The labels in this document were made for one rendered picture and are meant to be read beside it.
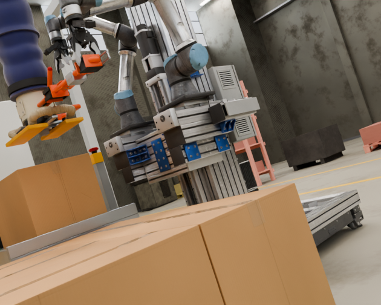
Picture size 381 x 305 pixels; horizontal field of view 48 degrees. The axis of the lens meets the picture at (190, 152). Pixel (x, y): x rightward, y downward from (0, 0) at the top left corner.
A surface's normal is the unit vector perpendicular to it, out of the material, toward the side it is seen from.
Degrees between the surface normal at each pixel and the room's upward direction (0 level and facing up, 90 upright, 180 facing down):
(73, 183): 90
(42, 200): 90
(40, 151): 90
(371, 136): 90
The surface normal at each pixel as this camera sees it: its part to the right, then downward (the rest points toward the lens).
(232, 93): 0.65, -0.25
